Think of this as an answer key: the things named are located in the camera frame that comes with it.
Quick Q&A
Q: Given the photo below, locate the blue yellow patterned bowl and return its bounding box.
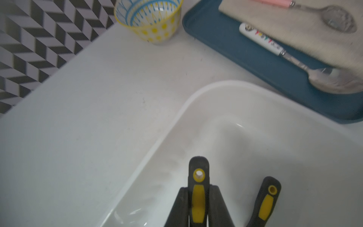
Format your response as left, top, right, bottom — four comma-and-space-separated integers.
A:
114, 0, 183, 44

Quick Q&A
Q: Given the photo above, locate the yellow black file tool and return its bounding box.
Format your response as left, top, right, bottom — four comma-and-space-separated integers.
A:
246, 176, 282, 227
188, 156, 210, 227

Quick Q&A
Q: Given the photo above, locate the white handled spoon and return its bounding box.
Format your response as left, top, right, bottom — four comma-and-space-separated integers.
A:
239, 23, 363, 95

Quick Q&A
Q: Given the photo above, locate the beige folded cloth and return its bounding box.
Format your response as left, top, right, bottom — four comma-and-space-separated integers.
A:
218, 0, 363, 77

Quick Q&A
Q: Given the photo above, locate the white plastic storage box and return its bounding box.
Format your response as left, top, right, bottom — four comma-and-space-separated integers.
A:
100, 81, 363, 227

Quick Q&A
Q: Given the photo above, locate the dark teal tray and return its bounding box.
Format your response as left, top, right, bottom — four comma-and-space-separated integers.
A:
182, 1, 363, 124

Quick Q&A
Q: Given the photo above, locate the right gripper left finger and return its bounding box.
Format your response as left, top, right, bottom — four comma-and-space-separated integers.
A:
164, 187, 189, 227

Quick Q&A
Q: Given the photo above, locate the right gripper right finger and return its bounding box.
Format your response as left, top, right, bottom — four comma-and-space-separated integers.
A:
208, 184, 234, 227

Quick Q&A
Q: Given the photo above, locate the pink handled spoon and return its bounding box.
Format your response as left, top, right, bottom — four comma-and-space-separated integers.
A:
257, 0, 357, 34

